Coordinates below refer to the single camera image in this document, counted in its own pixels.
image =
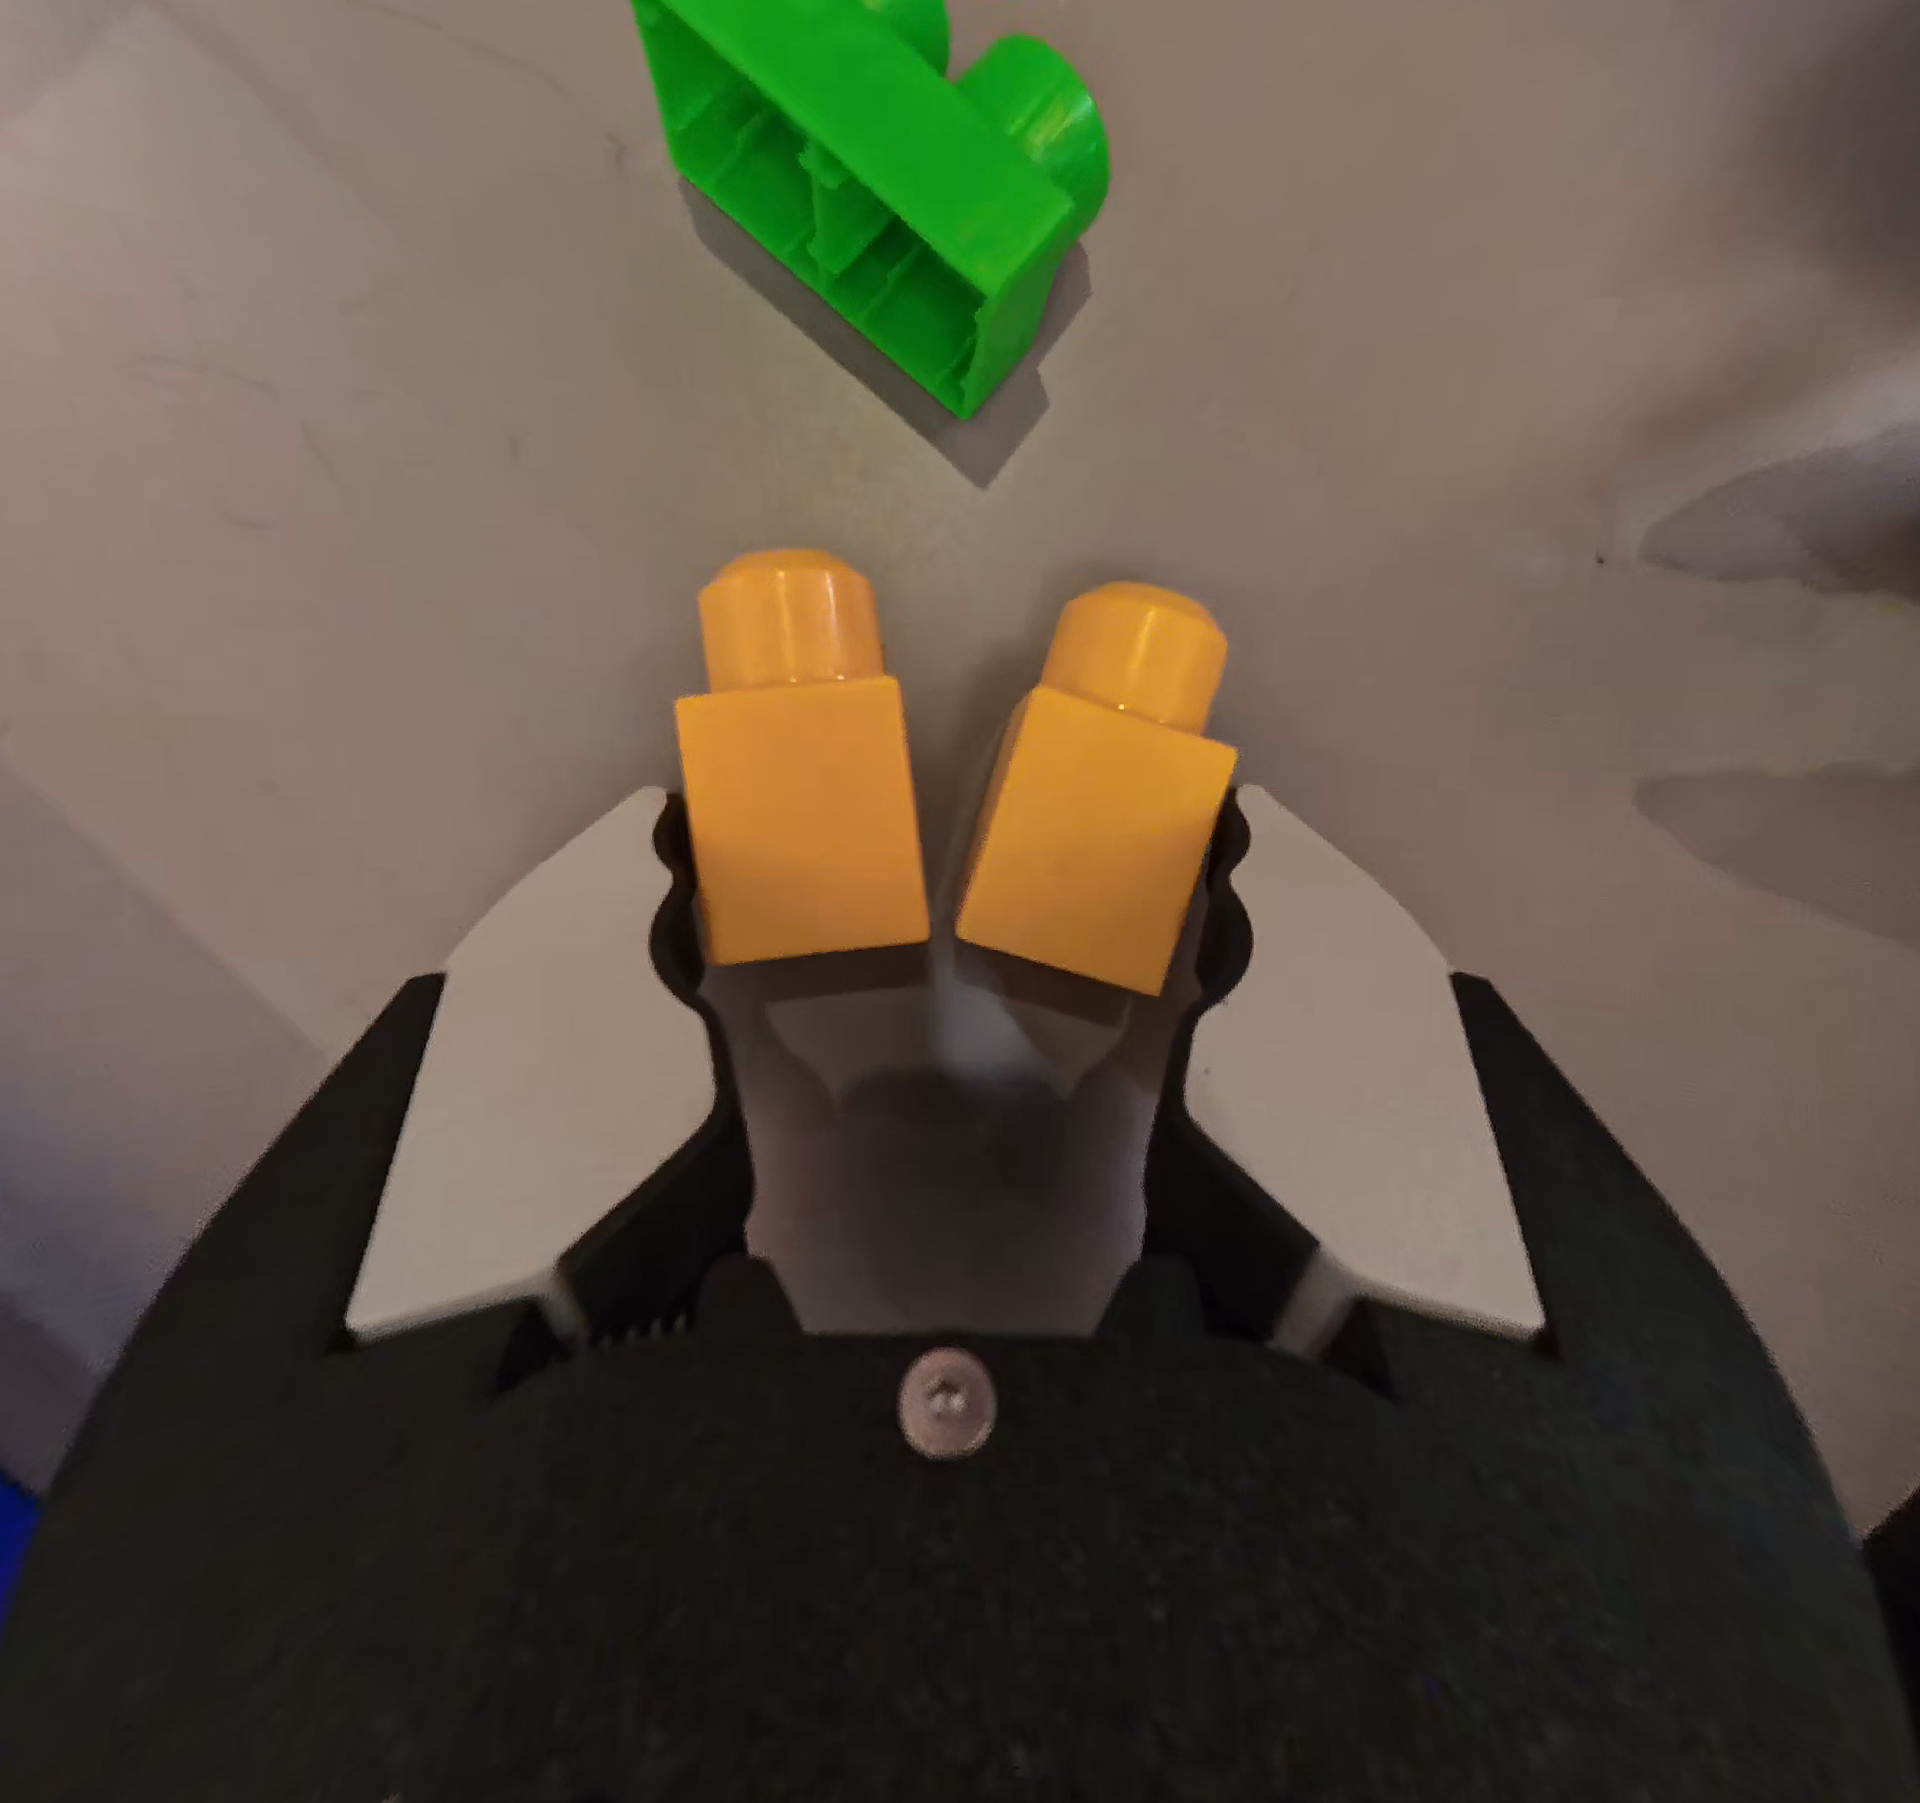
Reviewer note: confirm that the green double toy block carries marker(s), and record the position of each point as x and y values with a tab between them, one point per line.
900	137

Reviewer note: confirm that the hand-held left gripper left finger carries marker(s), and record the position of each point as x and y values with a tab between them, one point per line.
541	1083

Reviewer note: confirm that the yellow toy block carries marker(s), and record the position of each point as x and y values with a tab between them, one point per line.
1087	844
802	827

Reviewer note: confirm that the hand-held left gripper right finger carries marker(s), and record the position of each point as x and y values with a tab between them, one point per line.
1351	1083

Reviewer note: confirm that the grey desk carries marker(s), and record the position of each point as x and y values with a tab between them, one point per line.
299	483

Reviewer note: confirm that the person's dark sweatshirt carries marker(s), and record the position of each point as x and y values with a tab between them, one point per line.
1897	1655

